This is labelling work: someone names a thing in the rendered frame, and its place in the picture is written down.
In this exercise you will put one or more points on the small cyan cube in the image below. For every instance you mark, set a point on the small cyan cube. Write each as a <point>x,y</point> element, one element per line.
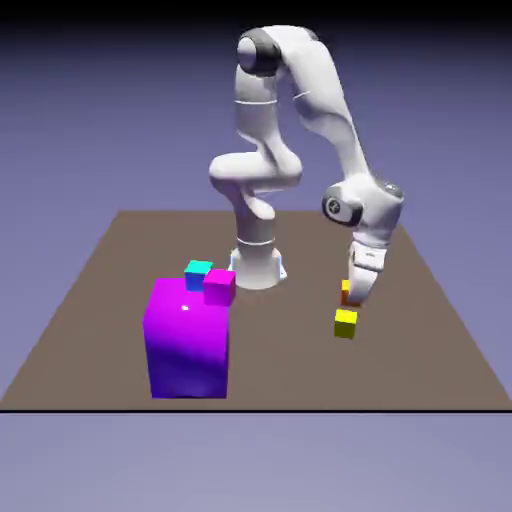
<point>196,272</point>

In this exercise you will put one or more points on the small yellow cube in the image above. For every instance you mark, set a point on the small yellow cube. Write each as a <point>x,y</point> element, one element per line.
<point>345,324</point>

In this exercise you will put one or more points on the small orange cube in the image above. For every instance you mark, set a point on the small orange cube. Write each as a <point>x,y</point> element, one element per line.
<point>344,292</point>

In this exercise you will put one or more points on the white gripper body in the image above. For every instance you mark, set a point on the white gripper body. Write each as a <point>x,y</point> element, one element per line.
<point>362,282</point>

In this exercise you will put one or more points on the small magenta cube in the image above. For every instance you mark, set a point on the small magenta cube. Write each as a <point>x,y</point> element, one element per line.
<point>218,287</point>

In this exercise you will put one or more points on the large purple box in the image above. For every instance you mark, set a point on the large purple box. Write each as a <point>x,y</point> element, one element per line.
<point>186,340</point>

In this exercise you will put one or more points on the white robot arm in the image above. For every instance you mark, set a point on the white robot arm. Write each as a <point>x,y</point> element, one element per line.
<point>256,120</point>

